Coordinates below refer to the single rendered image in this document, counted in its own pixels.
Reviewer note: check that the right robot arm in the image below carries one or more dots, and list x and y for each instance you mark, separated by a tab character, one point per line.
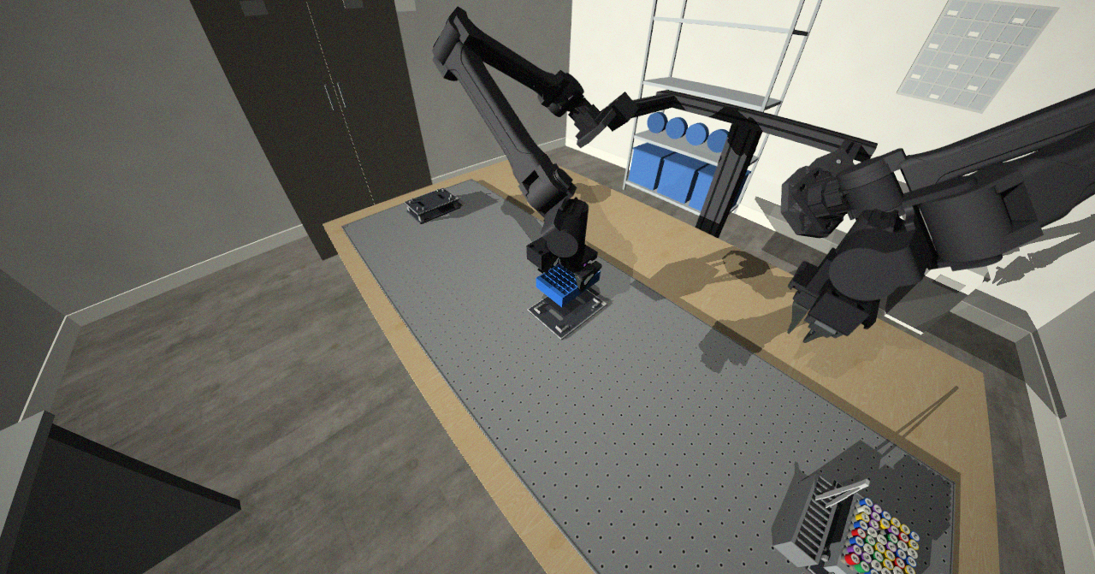
458	50

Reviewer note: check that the blue tube carrier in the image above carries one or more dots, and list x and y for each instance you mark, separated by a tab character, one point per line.
560	285

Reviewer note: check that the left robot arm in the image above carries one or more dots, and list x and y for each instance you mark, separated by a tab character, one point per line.
972	219

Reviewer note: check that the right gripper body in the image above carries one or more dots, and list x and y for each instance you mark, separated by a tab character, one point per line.
577	266

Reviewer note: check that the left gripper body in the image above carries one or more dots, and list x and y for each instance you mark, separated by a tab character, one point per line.
807	299

